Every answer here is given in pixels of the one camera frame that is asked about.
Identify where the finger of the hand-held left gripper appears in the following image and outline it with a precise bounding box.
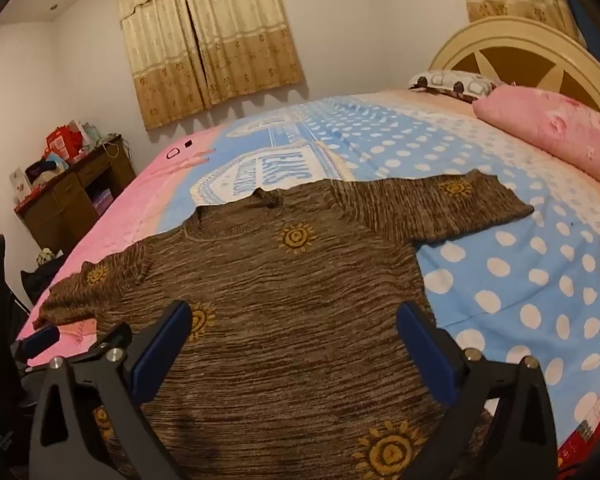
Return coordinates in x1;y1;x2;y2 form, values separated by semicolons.
13;323;61;362

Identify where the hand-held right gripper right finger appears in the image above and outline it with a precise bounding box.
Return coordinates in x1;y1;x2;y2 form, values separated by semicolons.
396;301;561;480

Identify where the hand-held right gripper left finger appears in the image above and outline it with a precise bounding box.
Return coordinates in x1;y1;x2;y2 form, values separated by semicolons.
29;300;193;480

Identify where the brown knitted sweater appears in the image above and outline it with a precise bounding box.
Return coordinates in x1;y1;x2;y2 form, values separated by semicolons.
32;170;535;480

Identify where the dark clothes pile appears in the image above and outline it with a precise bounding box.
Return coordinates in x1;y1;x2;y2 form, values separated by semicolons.
25;157;71;182

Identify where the black bag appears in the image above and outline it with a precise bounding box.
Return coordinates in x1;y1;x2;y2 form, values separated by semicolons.
21;255;64;309

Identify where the blue pink printed bed sheet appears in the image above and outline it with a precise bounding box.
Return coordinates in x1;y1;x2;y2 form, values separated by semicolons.
15;87;600;468

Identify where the white printed box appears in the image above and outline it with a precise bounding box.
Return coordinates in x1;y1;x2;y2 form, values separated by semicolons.
9;166;34;206

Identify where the brown wooden desk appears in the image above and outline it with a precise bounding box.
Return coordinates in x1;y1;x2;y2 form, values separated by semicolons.
14;134;137;256

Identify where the pink pillow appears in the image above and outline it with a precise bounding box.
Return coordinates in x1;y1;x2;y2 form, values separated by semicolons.
472;85;600;188

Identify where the grey patterned pillow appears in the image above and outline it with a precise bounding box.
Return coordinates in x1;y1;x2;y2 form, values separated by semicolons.
408;70;503;98

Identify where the wide beige window curtain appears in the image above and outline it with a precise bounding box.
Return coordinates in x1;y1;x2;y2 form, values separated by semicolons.
116;0;306;132

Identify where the cream wooden headboard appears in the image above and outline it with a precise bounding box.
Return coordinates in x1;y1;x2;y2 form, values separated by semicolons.
429;16;600;161

